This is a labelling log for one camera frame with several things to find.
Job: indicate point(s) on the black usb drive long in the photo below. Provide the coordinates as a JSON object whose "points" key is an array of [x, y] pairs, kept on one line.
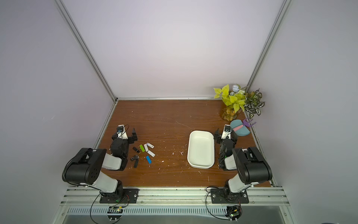
{"points": [[136, 163]]}

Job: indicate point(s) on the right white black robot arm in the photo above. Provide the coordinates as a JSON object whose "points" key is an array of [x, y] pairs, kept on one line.
{"points": [[250, 164]]}

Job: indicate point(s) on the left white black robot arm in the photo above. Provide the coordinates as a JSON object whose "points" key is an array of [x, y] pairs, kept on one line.
{"points": [[84, 169]]}

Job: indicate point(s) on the white plastic storage box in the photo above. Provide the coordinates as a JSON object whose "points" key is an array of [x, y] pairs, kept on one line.
{"points": [[201, 150]]}

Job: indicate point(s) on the blue usb flash drive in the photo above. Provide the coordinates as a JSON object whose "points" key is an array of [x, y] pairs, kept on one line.
{"points": [[148, 159]]}

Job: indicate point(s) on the teal dustpan with pink brush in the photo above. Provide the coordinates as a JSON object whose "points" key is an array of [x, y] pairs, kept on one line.
{"points": [[239, 128]]}

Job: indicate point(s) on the purple plastic fork toy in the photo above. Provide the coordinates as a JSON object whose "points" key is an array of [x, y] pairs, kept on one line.
{"points": [[248, 122]]}

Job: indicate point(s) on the yellow green potted plant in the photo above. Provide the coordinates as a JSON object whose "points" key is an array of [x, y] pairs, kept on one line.
{"points": [[234, 100]]}

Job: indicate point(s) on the dark variegated plant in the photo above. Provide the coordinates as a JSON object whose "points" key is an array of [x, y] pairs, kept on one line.
{"points": [[254, 103]]}

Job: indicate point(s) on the left electronics board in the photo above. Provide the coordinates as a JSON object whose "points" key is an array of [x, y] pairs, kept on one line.
{"points": [[114, 213]]}

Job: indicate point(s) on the electronics board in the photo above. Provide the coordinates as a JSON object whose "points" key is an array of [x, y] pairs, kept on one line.
{"points": [[233, 212], [114, 213]]}

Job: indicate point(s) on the right electronics board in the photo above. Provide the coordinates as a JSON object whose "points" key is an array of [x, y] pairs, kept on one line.
{"points": [[233, 212]]}

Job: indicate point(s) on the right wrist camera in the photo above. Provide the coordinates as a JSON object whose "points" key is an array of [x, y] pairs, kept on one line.
{"points": [[226, 132]]}

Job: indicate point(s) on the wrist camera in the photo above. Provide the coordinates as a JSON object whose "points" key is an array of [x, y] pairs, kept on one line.
{"points": [[226, 132], [121, 131]]}

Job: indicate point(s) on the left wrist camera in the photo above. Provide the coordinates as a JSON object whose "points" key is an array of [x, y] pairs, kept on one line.
{"points": [[121, 131]]}

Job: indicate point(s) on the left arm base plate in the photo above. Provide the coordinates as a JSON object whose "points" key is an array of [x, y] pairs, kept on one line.
{"points": [[120, 196]]}

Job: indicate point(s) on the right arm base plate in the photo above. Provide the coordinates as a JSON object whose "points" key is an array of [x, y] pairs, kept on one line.
{"points": [[221, 196]]}

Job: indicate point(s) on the aluminium rail frame front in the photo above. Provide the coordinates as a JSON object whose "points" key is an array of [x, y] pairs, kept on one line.
{"points": [[175, 196]]}

